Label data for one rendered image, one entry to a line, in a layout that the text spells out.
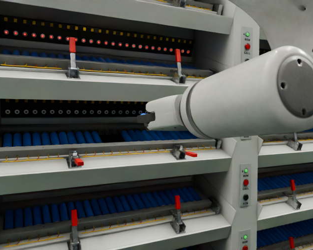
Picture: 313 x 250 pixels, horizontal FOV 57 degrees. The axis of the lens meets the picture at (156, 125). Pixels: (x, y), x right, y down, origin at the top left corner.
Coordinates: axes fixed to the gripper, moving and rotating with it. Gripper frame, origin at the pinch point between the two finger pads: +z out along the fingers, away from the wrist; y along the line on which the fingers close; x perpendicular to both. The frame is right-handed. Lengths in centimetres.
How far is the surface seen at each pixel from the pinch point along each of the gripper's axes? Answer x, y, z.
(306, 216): 30, -62, 18
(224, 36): -25.8, -29.3, 13.9
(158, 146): 4.6, -8.8, 18.5
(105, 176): 10.8, 6.6, 15.5
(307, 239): 41, -69, 25
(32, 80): -9.8, 21.7, 12.1
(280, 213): 27, -49, 18
